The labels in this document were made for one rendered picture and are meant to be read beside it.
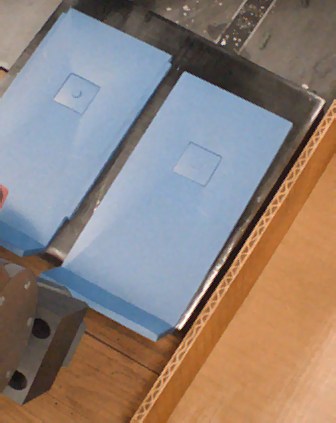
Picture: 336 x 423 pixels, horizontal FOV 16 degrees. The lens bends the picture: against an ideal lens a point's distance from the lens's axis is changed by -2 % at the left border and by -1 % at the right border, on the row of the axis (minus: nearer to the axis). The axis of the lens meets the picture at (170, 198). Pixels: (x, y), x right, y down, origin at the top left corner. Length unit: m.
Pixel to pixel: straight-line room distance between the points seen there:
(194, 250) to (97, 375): 0.09
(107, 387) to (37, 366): 0.16
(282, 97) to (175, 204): 0.09
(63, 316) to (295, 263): 0.21
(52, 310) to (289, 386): 0.19
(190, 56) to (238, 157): 0.07
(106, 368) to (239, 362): 0.07
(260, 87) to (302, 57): 0.05
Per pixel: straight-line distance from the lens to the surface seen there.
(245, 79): 0.70
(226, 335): 0.66
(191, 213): 0.66
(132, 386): 0.66
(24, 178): 0.68
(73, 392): 0.66
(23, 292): 0.47
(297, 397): 0.65
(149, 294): 0.65
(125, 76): 0.70
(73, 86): 0.70
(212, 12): 0.75
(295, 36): 0.74
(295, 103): 0.70
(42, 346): 0.50
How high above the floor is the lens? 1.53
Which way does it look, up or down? 66 degrees down
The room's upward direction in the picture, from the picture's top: 5 degrees counter-clockwise
